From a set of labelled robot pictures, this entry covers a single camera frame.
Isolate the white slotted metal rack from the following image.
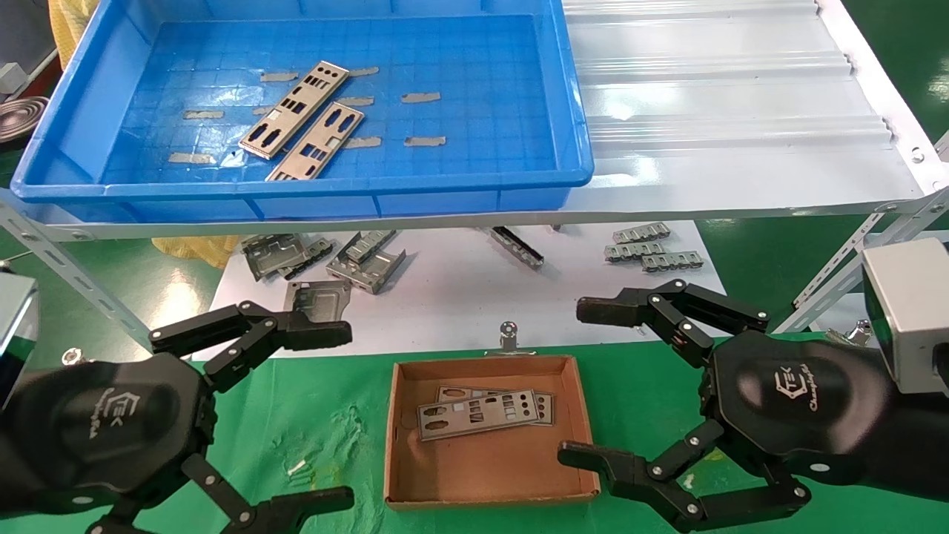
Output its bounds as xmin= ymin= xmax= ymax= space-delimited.
xmin=0 ymin=0 xmax=949 ymax=364
xmin=808 ymin=289 xmax=872 ymax=331

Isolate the long dark metal strip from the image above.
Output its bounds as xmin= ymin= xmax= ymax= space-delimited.
xmin=486 ymin=226 xmax=546 ymax=269

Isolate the person in yellow smock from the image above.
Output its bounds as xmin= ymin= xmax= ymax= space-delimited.
xmin=48 ymin=0 xmax=101 ymax=71

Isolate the blue plastic tray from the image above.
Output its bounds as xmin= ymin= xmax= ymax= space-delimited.
xmin=10 ymin=0 xmax=596 ymax=222

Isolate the metal port shield plate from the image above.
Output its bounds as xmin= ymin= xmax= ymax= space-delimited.
xmin=265 ymin=102 xmax=366 ymax=183
xmin=239 ymin=60 xmax=350 ymax=160
xmin=417 ymin=389 xmax=540 ymax=443
xmin=436 ymin=386 xmax=555 ymax=426

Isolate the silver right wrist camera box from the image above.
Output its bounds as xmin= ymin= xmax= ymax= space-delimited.
xmin=860 ymin=239 xmax=949 ymax=398

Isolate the shallow cardboard box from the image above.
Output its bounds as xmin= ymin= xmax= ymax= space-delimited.
xmin=383 ymin=355 xmax=601 ymax=511

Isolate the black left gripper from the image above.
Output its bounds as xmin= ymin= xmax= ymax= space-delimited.
xmin=0 ymin=300 xmax=355 ymax=534

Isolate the grey stamped metal bracket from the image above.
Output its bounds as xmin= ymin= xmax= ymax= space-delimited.
xmin=280 ymin=237 xmax=336 ymax=281
xmin=241 ymin=234 xmax=311 ymax=283
xmin=345 ymin=230 xmax=397 ymax=264
xmin=326 ymin=237 xmax=407 ymax=295
xmin=284 ymin=280 xmax=352 ymax=323

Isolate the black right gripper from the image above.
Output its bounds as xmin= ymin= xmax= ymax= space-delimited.
xmin=558 ymin=280 xmax=949 ymax=534

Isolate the green table cloth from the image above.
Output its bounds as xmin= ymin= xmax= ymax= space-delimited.
xmin=0 ymin=332 xmax=949 ymax=534

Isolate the grey coiled hose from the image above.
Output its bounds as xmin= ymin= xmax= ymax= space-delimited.
xmin=0 ymin=95 xmax=51 ymax=145

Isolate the small notched metal strip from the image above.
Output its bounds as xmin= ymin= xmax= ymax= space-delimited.
xmin=604 ymin=241 xmax=666 ymax=262
xmin=641 ymin=251 xmax=704 ymax=272
xmin=613 ymin=222 xmax=671 ymax=244

